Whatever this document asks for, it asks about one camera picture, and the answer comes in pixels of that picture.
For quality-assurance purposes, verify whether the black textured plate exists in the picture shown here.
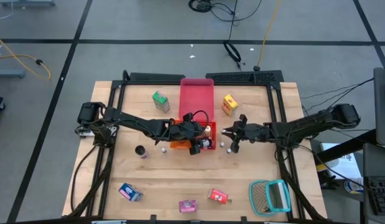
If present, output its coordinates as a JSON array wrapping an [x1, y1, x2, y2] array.
[[129, 72, 186, 83], [205, 70, 285, 85]]

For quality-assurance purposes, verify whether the green Apple Jacks cereal box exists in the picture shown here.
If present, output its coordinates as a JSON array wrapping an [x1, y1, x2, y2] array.
[[151, 90, 171, 114]]

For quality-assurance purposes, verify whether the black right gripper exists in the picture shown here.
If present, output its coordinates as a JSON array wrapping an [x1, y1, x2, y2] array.
[[225, 114, 271, 154]]

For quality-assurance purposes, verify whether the pink plastic tray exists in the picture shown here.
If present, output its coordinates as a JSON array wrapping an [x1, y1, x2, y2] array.
[[178, 77, 216, 123]]

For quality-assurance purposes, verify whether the red cereal box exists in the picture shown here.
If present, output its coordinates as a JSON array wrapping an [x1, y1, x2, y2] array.
[[207, 188, 230, 205]]

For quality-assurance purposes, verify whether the purple-label jar black lid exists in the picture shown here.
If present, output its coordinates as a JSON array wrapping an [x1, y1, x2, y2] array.
[[134, 144, 150, 161]]

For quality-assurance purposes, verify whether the blue Frosted Flakes cereal box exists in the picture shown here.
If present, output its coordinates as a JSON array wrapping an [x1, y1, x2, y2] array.
[[118, 182, 144, 202]]

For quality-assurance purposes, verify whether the yellow hanging cable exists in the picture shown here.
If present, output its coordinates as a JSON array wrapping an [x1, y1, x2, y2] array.
[[256, 0, 282, 70]]

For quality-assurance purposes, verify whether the black floor cable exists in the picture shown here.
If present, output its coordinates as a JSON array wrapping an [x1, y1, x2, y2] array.
[[222, 0, 263, 70]]

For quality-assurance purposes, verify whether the purple Raisin Bran cereal box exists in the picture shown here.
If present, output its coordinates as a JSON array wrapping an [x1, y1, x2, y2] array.
[[178, 199, 198, 214]]

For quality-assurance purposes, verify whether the yellow Corn Pops cereal box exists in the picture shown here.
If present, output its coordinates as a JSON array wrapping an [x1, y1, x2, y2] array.
[[221, 93, 239, 117]]

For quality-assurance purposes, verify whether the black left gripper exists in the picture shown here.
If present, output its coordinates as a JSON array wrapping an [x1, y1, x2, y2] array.
[[169, 113, 206, 156]]

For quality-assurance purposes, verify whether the grey monitor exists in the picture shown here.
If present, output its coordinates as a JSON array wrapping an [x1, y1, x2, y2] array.
[[373, 67, 385, 147]]

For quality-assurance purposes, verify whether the white paper sheet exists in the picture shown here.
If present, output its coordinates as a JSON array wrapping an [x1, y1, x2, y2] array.
[[318, 142, 353, 181]]

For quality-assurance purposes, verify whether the coiled black cable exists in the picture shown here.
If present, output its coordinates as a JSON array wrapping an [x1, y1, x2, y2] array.
[[188, 0, 213, 14]]

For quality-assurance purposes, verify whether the red plastic basket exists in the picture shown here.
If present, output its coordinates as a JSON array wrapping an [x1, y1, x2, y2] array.
[[190, 119, 218, 151]]

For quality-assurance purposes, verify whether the orange plastic basket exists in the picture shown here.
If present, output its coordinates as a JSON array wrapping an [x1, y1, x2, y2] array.
[[169, 119, 195, 150]]

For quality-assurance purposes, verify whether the silver aluminium bracket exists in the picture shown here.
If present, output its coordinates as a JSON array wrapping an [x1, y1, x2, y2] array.
[[74, 125, 97, 139]]

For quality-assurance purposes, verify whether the yellow floor cable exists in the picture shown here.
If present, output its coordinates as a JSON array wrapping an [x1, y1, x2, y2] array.
[[0, 32, 52, 80]]

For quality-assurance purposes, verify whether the black keyboard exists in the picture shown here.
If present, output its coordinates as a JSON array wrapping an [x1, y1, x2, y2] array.
[[367, 176, 385, 217]]

